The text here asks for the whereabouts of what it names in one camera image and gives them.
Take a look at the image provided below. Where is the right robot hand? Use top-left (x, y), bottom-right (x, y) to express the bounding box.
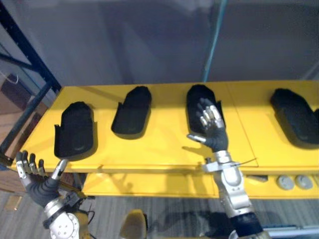
top-left (187, 98), bottom-right (229, 153)

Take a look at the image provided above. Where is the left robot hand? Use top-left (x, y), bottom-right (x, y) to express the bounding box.
top-left (15, 150), bottom-right (68, 209)

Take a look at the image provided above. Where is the black plastic housing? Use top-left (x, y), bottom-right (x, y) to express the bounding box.
top-left (270, 88), bottom-right (319, 150)
top-left (111, 86), bottom-right (152, 140)
top-left (54, 102), bottom-right (98, 161)
top-left (186, 84), bottom-right (226, 135)

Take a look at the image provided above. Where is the yellow shelf board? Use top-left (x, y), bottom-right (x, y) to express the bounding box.
top-left (81, 172), bottom-right (319, 200)
top-left (11, 80), bottom-right (319, 175)

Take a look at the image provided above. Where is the brown cardboard box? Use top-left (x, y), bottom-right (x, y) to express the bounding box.
top-left (0, 72), bottom-right (34, 117)
top-left (0, 166), bottom-right (27, 194)

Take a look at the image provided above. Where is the flat grey part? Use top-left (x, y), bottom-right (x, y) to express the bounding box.
top-left (246, 175), bottom-right (269, 183)

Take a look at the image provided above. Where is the grey round part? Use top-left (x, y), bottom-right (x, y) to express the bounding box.
top-left (295, 174), bottom-right (314, 190)
top-left (276, 175), bottom-right (295, 191)

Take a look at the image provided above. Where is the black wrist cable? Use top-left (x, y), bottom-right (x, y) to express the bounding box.
top-left (59, 190), bottom-right (97, 226)

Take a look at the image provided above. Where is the teal cable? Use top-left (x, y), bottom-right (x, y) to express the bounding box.
top-left (202, 0), bottom-right (228, 83)

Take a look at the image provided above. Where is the dark blue rack frame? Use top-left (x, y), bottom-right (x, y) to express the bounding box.
top-left (0, 0), bottom-right (62, 166)

